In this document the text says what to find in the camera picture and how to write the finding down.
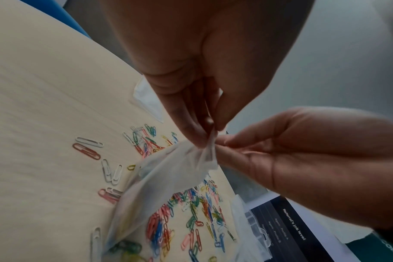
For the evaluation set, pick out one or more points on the person's left hand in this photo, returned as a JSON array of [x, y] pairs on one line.
[[190, 38]]

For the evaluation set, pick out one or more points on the person's right hand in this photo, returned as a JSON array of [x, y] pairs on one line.
[[329, 163]]

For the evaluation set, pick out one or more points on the clear plastic bag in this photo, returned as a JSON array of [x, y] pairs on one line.
[[157, 184]]

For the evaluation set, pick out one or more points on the white paper sheet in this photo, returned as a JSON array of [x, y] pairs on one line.
[[345, 230]]

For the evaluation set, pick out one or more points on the small clear plastic pouch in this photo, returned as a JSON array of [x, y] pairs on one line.
[[148, 98]]

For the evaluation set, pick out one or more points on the dark printed sheet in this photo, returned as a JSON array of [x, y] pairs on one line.
[[290, 230]]

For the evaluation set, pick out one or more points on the teal printed item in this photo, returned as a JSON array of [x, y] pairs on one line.
[[378, 249]]

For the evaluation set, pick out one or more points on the clear plastic compartment box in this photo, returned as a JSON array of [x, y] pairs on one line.
[[253, 230]]

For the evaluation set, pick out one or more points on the scattered colourful paper clips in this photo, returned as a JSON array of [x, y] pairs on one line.
[[196, 209]]

